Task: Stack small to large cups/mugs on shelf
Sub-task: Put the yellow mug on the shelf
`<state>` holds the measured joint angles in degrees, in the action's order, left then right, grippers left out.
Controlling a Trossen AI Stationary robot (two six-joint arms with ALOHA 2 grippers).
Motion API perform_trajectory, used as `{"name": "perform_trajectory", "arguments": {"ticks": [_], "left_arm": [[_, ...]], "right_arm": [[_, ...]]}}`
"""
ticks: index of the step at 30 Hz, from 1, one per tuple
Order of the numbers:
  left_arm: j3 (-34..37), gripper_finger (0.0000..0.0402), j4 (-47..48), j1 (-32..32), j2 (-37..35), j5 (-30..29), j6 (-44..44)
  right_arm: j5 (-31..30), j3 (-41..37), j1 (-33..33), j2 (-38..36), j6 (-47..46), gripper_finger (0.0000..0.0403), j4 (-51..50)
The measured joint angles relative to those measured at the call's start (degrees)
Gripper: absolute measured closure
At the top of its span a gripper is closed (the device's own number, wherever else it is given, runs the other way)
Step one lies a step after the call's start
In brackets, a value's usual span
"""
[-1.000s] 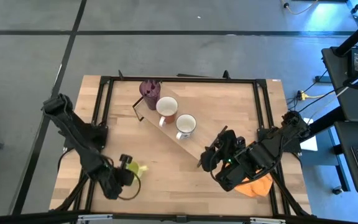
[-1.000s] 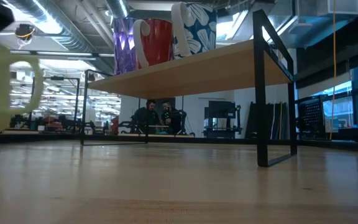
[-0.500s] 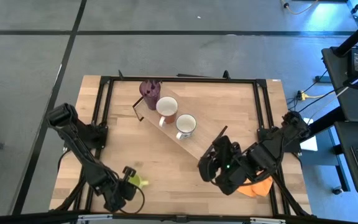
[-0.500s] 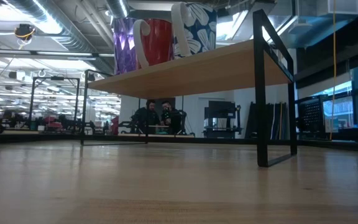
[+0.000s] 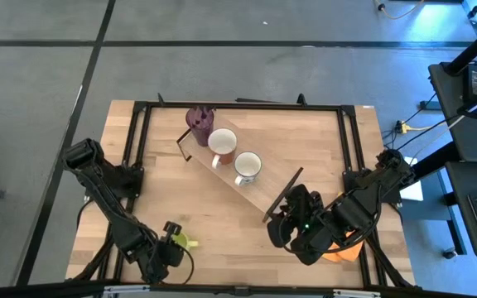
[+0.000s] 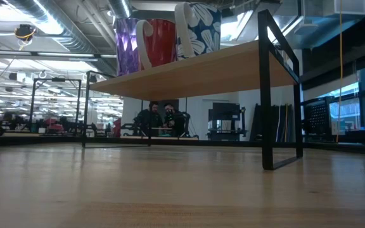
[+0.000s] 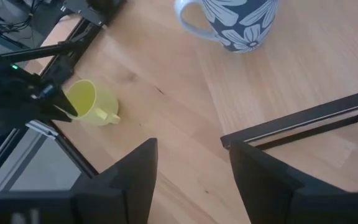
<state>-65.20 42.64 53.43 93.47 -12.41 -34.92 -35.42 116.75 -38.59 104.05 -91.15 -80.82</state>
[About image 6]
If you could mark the black perforated panel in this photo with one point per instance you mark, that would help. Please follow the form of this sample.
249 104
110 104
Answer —
317 117

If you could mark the purple faceted tumbler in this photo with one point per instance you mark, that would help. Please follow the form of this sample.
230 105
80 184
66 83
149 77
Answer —
127 47

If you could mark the black metal frame rig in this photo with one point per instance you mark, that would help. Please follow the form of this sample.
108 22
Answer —
58 79

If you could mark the black monitor on stand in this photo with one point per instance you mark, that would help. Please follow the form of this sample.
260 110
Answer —
225 111

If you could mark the black hanging ceiling sensor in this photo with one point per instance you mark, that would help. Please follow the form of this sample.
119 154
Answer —
25 31

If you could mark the large silver ceiling duct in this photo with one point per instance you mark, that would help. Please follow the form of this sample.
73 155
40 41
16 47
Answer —
71 41

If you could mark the red mug white inside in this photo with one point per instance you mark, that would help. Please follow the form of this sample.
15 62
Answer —
163 44

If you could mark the white ceiling light box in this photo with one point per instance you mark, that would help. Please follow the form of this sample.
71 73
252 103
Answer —
347 6

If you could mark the small silver ceiling duct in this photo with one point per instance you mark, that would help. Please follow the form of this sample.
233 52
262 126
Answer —
119 8

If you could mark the black leaning boards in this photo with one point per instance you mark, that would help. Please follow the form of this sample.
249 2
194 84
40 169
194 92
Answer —
280 123

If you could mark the person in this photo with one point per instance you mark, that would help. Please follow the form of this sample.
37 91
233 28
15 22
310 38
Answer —
176 122
147 120

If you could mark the long ceiling strip light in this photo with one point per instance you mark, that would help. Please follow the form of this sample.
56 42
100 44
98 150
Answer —
43 54

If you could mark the black robot workstation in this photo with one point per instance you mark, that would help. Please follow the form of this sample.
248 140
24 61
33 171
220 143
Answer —
127 130

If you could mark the blue white floral mug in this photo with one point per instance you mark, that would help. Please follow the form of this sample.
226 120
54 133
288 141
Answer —
204 28

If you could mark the black aluminium table frame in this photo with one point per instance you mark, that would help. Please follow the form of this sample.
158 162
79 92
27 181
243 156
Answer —
217 143

